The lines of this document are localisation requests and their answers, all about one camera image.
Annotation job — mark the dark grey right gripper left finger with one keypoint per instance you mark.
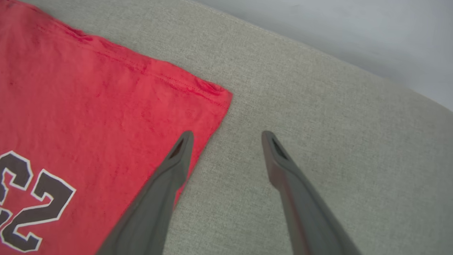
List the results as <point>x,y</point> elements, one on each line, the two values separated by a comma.
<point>148,219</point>

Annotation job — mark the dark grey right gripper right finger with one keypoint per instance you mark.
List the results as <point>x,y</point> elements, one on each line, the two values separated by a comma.
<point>308,219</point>

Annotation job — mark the red and white basketball jersey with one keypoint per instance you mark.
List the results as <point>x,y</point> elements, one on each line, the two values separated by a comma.
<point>88,124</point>

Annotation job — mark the grey fabric sofa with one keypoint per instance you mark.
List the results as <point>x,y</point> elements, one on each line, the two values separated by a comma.
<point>318,117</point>

